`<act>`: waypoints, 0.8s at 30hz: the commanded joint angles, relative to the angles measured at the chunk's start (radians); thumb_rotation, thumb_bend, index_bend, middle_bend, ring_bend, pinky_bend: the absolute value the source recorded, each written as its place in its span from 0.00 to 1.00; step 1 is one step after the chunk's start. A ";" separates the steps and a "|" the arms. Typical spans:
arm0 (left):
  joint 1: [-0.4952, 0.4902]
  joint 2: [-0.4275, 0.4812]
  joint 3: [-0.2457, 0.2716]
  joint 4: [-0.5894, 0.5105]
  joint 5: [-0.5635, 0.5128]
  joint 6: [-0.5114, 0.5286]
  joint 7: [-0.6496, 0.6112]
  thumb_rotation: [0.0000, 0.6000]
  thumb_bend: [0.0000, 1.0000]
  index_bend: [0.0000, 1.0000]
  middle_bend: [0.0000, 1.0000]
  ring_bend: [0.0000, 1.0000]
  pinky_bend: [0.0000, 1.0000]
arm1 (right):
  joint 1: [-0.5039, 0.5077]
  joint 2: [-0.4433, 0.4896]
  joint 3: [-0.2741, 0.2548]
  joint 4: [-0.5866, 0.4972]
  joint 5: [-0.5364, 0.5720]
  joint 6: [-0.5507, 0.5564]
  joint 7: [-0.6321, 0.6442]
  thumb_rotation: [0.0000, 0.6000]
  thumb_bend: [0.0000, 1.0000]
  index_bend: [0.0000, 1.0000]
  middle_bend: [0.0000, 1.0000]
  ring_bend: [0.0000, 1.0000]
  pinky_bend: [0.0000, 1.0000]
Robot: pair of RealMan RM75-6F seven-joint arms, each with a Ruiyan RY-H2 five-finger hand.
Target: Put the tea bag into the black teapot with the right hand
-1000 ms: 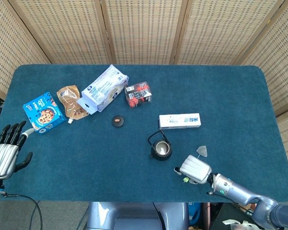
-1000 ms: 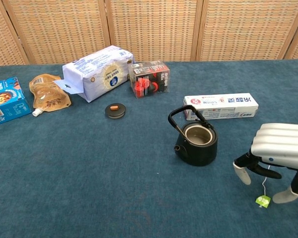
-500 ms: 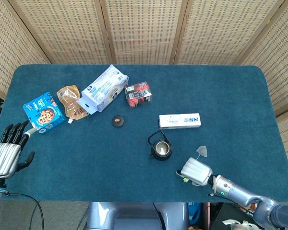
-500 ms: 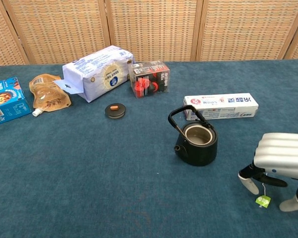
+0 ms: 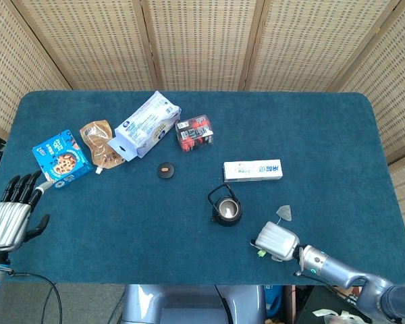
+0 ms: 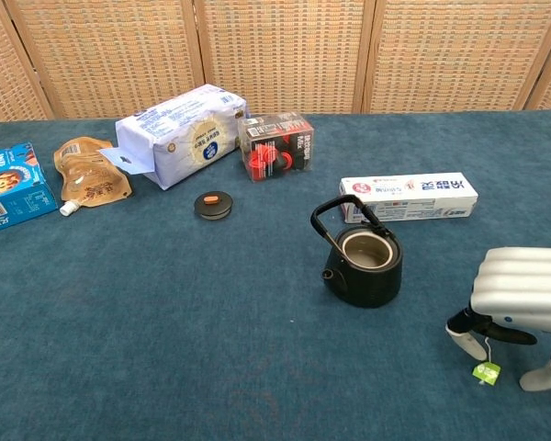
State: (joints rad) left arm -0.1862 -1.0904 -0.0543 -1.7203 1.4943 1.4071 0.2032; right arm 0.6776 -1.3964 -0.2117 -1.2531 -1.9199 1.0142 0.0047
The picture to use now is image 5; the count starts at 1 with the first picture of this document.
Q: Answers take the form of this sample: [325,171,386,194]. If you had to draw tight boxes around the clear box red black contents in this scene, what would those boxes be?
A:
[175,115,215,153]

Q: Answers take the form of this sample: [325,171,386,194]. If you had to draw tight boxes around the black teapot lid orange knob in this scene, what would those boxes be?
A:
[157,162,176,180]

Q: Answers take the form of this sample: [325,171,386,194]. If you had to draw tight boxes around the crumpled white plastic bag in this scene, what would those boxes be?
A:
[312,308,355,324]

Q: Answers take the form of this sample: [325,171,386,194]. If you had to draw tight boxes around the grey-blue robot torso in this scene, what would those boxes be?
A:
[121,284,267,324]

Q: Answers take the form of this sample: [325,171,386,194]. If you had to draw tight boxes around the blue cookie box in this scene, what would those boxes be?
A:
[32,129,94,190]

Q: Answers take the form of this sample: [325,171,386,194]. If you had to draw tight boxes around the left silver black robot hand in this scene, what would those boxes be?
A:
[0,170,55,252]

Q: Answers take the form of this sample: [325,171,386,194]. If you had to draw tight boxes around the blue carpet table cloth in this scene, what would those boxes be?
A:
[0,90,405,287]

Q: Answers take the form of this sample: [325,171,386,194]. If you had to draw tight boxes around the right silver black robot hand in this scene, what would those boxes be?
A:
[250,221,300,263]

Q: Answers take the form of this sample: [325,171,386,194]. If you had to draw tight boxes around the woven rattan folding screen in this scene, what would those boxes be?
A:
[0,0,405,261]

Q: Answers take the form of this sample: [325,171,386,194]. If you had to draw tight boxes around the white blue toothpaste box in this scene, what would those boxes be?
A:
[223,159,284,184]

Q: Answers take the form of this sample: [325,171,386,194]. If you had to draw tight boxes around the black cast iron teapot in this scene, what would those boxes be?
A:
[207,184,243,227]

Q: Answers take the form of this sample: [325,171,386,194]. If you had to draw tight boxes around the blue printed package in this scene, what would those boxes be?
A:
[265,285,284,318]

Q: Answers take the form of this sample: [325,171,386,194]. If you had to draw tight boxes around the tea bag with string tag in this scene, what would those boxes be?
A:
[256,205,293,259]

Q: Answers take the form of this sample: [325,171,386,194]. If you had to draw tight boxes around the brown spout pouch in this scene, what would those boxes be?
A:
[79,119,126,175]

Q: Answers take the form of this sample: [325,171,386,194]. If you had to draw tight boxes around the black floor cable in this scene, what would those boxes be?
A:
[5,271,63,324]

